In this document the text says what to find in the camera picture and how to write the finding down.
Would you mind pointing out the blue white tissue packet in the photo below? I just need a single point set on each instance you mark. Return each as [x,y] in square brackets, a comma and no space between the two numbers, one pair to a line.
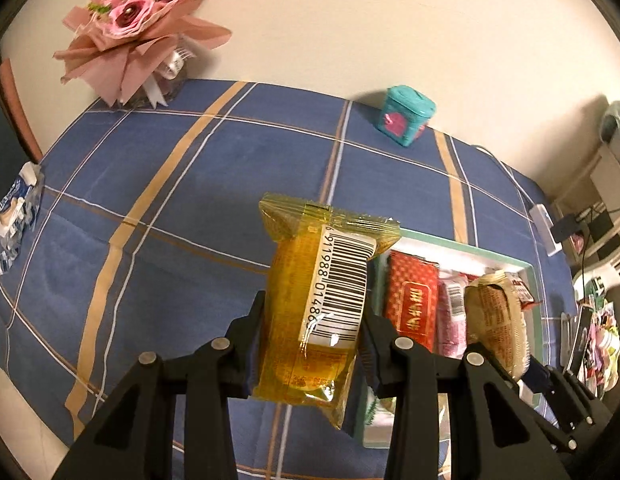
[15,205]

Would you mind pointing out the blue plaid cloth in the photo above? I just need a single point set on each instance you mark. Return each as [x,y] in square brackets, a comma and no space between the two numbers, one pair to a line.
[190,170]

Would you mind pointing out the white shelf unit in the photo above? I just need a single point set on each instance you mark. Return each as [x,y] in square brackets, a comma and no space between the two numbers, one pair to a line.
[609,170]

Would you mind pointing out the pile of colourful clutter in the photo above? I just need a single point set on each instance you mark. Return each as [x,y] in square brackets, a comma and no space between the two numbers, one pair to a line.
[602,330]

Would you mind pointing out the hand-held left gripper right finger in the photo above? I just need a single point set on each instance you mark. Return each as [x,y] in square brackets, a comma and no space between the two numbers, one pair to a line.
[379,355]

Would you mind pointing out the pink flower bouquet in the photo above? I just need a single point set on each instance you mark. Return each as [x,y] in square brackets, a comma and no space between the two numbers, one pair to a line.
[135,20]

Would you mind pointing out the beige orange snack packet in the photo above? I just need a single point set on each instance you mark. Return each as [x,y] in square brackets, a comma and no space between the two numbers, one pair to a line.
[494,320]

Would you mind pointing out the black power adapter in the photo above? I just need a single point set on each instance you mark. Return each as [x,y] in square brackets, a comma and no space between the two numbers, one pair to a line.
[567,227]

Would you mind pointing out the pink snack packet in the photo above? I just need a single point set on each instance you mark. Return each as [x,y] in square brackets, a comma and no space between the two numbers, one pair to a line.
[449,310]

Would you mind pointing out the pale green bag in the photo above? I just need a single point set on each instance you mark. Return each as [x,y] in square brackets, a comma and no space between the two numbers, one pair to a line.
[617,120]

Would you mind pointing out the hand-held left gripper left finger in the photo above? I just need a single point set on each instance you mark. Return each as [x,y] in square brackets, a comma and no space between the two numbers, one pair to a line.
[245,345]

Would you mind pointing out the teal toy house box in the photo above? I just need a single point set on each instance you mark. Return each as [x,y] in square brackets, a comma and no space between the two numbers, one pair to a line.
[404,117]

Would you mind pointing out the reddish brown board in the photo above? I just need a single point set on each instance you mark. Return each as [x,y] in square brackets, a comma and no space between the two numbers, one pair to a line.
[17,110]

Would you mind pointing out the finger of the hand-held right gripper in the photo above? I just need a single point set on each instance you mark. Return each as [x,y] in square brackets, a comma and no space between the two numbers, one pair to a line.
[539,376]

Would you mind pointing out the yellow clear cake packet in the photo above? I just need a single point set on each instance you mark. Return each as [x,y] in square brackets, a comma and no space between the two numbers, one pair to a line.
[300,280]

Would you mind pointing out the white power strip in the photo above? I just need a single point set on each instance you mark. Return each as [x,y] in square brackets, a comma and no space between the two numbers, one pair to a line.
[543,222]

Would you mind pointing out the white box with teal rim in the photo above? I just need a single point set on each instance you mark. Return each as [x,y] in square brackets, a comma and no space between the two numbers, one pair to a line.
[429,250]

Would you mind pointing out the long red gold-patterned packet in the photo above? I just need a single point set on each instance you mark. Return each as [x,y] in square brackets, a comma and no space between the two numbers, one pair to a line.
[412,290]

